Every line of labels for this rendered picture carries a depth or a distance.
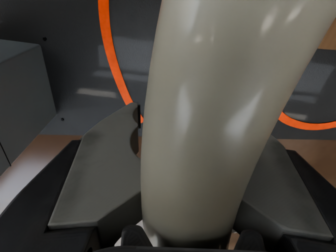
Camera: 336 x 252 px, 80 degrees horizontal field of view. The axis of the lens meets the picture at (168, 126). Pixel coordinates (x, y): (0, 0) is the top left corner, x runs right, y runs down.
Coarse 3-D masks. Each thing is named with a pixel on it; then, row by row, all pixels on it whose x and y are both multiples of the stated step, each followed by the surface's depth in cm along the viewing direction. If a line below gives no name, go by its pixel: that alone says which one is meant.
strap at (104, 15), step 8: (104, 0) 85; (104, 8) 87; (104, 16) 88; (104, 24) 90; (104, 32) 92; (104, 40) 94; (104, 48) 96; (112, 48) 96; (112, 56) 98; (112, 64) 101; (112, 72) 103; (120, 72) 103; (120, 80) 105; (120, 88) 108; (128, 96) 111; (280, 120) 117; (288, 120) 117; (296, 120) 116; (304, 128) 119; (312, 128) 119; (320, 128) 119
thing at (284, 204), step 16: (272, 144) 9; (272, 160) 8; (288, 160) 8; (256, 176) 7; (272, 176) 7; (288, 176) 7; (256, 192) 7; (272, 192) 7; (288, 192) 7; (304, 192) 7; (240, 208) 6; (256, 208) 6; (272, 208) 6; (288, 208) 6; (304, 208) 6; (240, 224) 7; (256, 224) 6; (272, 224) 6; (288, 224) 6; (304, 224) 6; (320, 224) 6; (272, 240) 6
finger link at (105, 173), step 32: (96, 128) 9; (128, 128) 9; (96, 160) 7; (128, 160) 8; (64, 192) 6; (96, 192) 6; (128, 192) 6; (64, 224) 5; (96, 224) 6; (128, 224) 7
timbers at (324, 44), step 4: (332, 24) 81; (332, 28) 82; (328, 32) 83; (332, 32) 83; (324, 36) 84; (328, 36) 84; (332, 36) 84; (324, 40) 85; (328, 40) 85; (332, 40) 85; (320, 44) 86; (324, 44) 86; (328, 44) 85; (332, 44) 85; (320, 48) 87; (324, 48) 86; (328, 48) 86; (332, 48) 86
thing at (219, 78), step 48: (192, 0) 3; (240, 0) 3; (288, 0) 3; (192, 48) 3; (240, 48) 3; (288, 48) 3; (192, 96) 3; (240, 96) 3; (288, 96) 4; (144, 144) 5; (192, 144) 4; (240, 144) 4; (144, 192) 5; (192, 192) 4; (240, 192) 5; (192, 240) 5
